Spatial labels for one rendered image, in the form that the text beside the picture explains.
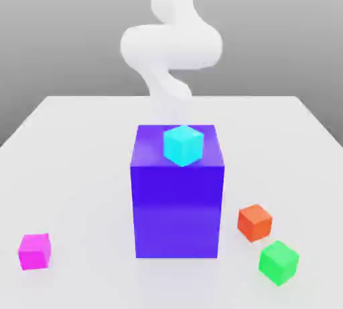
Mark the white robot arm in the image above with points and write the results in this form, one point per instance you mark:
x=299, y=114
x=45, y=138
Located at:
x=171, y=46

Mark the small cyan cube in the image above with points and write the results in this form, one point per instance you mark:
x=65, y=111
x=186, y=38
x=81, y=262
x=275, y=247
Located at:
x=183, y=146

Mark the small orange cube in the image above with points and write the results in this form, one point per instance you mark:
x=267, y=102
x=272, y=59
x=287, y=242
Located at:
x=254, y=223

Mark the small green cube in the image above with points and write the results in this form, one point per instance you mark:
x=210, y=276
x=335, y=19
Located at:
x=278, y=263

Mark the small magenta cube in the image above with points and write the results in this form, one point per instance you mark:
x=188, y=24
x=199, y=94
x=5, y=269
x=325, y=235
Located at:
x=34, y=252

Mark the large purple box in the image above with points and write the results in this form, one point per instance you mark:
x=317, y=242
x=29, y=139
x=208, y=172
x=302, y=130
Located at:
x=176, y=212

